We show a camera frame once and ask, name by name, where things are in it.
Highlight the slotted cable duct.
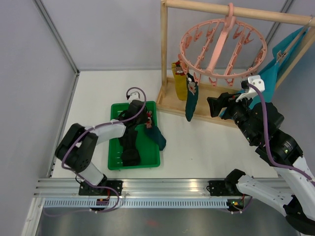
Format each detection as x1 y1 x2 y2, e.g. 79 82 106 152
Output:
43 198 228 208

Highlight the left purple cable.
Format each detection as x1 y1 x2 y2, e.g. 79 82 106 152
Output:
61 87 147 170

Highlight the teal cloth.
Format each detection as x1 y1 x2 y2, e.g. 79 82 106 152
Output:
258 28 308 105

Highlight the dark teal sock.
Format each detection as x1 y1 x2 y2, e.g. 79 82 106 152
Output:
145 111 166 151

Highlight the green plastic tray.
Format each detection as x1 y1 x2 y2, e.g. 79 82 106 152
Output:
107 101 160 171

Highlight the black sock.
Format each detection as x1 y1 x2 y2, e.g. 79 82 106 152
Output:
118 125 141 167

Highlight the metal clip hanger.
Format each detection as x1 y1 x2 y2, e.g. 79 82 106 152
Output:
277 15 314 63

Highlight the pink round clip hanger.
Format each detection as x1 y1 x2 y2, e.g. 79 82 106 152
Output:
178 3 267 87

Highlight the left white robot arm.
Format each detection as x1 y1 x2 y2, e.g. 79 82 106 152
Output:
55 99 148 195

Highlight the christmas pattern sock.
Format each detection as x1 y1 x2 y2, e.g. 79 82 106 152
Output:
185 73 199 122

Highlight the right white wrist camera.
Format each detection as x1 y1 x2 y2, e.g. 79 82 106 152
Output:
236 75 265 102

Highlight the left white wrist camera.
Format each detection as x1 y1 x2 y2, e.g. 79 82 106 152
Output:
126 91 141 103

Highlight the aluminium mounting rail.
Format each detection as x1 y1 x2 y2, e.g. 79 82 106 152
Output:
33 178 291 197

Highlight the wooden clothes rack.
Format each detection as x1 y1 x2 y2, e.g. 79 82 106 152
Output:
156 0 315 116

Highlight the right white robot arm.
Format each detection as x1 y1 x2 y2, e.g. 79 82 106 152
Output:
207 92 315 236

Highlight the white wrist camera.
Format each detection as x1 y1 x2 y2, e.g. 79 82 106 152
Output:
126 91 141 103
236 75 265 102

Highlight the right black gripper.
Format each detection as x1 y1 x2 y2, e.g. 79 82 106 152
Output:
207 89 258 143

